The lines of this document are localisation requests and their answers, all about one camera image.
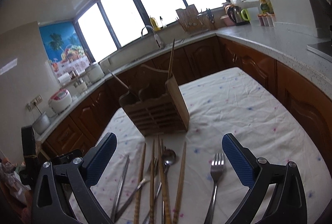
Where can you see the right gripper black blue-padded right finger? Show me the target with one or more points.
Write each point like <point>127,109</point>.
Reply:
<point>288,200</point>

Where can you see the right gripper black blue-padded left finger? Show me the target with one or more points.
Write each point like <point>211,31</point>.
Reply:
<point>50,204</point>

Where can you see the wooden chopstick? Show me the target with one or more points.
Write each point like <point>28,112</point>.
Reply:
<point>180,186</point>
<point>151,210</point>
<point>164,187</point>
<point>171,60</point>
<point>138,192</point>

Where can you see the steel chopstick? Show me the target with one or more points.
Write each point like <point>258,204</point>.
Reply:
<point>119,190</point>

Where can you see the metal inner pot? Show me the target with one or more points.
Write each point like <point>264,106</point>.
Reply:
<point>41,123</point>

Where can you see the wooden chopstick on table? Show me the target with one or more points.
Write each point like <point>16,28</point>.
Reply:
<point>138,192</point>

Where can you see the steel fork left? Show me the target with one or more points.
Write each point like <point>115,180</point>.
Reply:
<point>145,180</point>

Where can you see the steel fork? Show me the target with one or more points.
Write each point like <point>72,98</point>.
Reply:
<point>216,172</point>
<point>145,180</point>

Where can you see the red white rice cooker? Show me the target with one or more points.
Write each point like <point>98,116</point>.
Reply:
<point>60,100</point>

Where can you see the steel fork right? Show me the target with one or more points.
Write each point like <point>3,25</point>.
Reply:
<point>216,172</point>

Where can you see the steel spoon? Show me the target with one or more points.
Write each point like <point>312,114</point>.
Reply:
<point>169,158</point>

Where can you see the wooden utensil holder box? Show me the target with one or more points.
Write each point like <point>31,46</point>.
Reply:
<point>154,103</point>

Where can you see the white floral tablecloth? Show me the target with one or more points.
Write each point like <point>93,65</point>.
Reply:
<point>226,102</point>

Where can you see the tropical fruit poster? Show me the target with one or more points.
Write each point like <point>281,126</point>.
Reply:
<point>63,48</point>

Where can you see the yellow dish soap bottle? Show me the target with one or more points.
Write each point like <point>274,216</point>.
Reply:
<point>154,24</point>

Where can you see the chrome sink faucet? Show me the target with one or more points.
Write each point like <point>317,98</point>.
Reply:
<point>157,39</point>

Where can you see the pink spice jar set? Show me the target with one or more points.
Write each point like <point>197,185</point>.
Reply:
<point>267,20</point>

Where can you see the steel electric kettle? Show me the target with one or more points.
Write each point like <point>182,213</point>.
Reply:
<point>234,13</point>

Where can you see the yellow oil bottle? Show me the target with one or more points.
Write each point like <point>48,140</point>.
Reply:
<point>264,6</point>

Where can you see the wall power socket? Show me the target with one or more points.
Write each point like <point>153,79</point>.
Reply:
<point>33,103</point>

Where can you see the green handled cup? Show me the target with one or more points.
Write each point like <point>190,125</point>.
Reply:
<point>245,15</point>

